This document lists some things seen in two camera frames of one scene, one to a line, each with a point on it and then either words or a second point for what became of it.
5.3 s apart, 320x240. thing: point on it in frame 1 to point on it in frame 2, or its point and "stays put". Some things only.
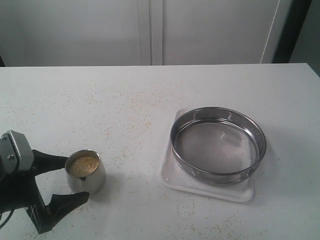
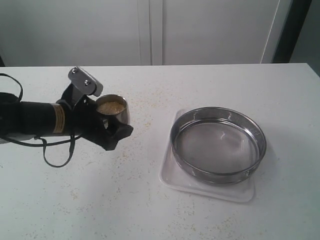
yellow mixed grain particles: x=84 y=165 to x=111 y=107
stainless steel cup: x=85 y=172 to x=114 y=105
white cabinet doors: x=61 y=33 stays put
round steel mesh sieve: x=217 y=145 stays put
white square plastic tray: x=174 y=176 stays put
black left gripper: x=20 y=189 to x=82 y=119
